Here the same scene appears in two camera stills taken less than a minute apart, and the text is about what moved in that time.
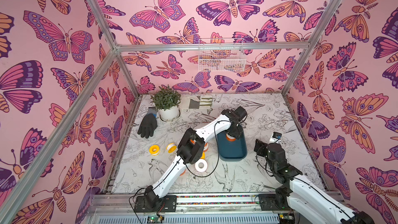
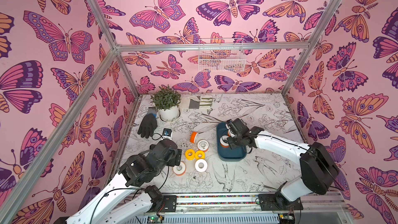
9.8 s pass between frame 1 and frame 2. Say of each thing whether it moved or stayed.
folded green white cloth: stayed
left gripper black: moved
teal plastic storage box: stayed
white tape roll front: stayed
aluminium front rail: stayed
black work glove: stayed
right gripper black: moved
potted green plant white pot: stayed
